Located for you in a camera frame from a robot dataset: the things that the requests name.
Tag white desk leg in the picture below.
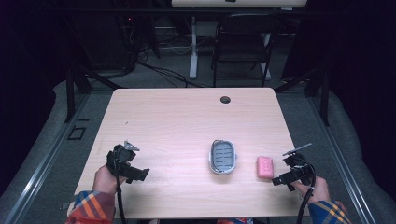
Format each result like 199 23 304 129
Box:
189 15 200 80

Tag black folding chair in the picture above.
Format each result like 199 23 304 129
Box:
210 12 285 89

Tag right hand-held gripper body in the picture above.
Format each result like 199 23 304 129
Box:
281 142 317 188

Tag grey soap dish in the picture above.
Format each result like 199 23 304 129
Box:
207 139 238 175

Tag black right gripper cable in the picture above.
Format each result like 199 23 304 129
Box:
295 157 318 224

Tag person's right hand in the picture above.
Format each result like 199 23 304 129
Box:
291 176 332 205

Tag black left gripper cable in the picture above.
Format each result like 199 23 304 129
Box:
113 146 128 224

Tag grey metal floor rail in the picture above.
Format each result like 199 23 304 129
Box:
306 94 379 224
3 92 92 224

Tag person's left hand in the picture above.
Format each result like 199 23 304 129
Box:
92 164 128 195

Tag pink soap bar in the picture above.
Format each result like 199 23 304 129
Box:
256 155 276 179

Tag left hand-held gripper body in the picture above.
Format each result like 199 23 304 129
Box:
106 140 141 179

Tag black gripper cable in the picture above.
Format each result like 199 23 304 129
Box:
295 157 318 224
113 146 128 224

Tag black floor cables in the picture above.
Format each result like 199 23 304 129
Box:
124 18 206 89

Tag black metal frame stand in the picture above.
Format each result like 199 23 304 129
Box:
274 62 332 127
62 18 124 124

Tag person's colourful clothing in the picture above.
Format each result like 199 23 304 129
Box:
216 217 255 224

